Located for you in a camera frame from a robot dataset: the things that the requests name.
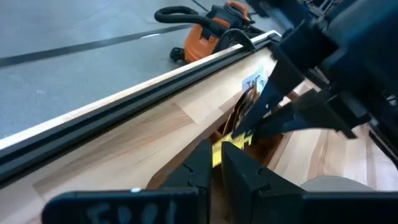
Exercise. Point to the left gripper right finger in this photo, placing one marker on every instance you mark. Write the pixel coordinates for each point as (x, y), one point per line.
(258, 199)

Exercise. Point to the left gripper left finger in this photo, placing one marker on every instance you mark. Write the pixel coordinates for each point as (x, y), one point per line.
(186, 189)

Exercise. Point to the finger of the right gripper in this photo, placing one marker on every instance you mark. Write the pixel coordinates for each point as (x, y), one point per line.
(317, 112)
(273, 90)

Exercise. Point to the orange white Tazo tea packet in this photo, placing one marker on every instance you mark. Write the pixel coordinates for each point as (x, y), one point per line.
(253, 82)

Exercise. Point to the yellow tea packet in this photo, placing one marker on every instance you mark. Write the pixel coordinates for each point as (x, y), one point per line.
(236, 140)

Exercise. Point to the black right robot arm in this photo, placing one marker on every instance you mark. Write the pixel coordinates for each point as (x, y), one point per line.
(280, 7)

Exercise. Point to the wooden tea organizer box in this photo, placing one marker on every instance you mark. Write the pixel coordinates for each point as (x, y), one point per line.
(267, 152)

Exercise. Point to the round grey mat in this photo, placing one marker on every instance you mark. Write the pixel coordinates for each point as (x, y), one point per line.
(335, 185)

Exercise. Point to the orange shop vacuum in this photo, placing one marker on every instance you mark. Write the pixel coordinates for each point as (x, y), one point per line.
(199, 46)

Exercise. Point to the black aluminium rig frame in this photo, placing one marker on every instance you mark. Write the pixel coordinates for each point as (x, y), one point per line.
(93, 124)

